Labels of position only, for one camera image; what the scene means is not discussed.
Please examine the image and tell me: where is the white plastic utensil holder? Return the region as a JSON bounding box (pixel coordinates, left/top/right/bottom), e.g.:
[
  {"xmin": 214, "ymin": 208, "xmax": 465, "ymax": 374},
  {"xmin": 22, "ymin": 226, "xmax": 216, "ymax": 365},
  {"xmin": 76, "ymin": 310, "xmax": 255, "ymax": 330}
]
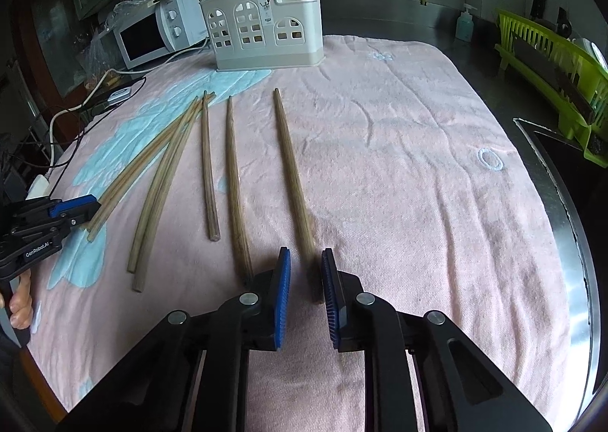
[{"xmin": 202, "ymin": 0, "xmax": 325, "ymax": 71}]

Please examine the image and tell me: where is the steel sink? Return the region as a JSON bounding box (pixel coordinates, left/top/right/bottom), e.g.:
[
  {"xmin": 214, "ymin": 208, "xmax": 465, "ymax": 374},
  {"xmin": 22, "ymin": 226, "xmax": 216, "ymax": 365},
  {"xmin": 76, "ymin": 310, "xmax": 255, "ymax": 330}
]
[{"xmin": 513, "ymin": 118, "xmax": 607, "ymax": 431}]

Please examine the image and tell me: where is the dark wooden chopstick short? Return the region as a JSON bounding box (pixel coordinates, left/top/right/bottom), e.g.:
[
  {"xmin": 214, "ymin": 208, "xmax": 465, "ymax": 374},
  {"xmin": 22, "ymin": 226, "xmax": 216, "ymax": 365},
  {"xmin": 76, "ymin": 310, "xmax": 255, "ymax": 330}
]
[{"xmin": 201, "ymin": 92, "xmax": 220, "ymax": 242}]

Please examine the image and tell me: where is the white timer device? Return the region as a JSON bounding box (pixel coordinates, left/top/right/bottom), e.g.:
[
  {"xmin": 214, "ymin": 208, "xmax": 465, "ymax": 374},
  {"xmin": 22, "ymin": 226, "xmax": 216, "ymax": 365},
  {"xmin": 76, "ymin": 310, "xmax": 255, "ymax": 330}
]
[{"xmin": 106, "ymin": 86, "xmax": 132, "ymax": 106}]

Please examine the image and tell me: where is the pink and blue towel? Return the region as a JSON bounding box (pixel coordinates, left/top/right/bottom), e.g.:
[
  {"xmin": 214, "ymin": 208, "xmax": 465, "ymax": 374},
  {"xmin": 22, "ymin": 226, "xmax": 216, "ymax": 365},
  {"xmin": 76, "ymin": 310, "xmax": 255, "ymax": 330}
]
[{"xmin": 30, "ymin": 36, "xmax": 579, "ymax": 431}]

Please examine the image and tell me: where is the person's left hand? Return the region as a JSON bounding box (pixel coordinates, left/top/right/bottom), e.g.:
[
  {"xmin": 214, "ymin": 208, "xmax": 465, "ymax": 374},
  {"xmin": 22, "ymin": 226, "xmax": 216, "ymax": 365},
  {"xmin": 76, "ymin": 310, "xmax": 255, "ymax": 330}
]
[{"xmin": 7, "ymin": 271, "xmax": 34, "ymax": 330}]

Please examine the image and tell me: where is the white microwave oven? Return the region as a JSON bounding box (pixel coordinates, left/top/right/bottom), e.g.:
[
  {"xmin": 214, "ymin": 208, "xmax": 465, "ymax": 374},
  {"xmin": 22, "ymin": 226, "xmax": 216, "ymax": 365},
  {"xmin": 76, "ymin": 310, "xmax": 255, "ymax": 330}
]
[{"xmin": 112, "ymin": 0, "xmax": 207, "ymax": 69}]

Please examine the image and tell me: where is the green dish rack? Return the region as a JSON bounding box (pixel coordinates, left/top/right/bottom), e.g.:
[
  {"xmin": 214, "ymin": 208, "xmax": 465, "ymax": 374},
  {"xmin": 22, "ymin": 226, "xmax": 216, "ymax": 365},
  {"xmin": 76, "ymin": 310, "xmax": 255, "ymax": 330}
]
[{"xmin": 495, "ymin": 9, "xmax": 607, "ymax": 168}]

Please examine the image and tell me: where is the soap dispenser bottle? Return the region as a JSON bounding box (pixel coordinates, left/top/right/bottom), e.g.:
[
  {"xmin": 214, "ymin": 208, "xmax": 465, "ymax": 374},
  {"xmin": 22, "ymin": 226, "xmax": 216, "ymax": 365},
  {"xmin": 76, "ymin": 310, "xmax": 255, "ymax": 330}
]
[{"xmin": 456, "ymin": 4, "xmax": 475, "ymax": 42}]

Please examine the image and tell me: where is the white power cable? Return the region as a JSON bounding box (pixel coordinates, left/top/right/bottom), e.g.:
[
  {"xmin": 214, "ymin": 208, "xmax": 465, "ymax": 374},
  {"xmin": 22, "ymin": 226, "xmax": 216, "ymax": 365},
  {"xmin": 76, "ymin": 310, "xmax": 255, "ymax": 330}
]
[{"xmin": 25, "ymin": 39, "xmax": 212, "ymax": 201}]

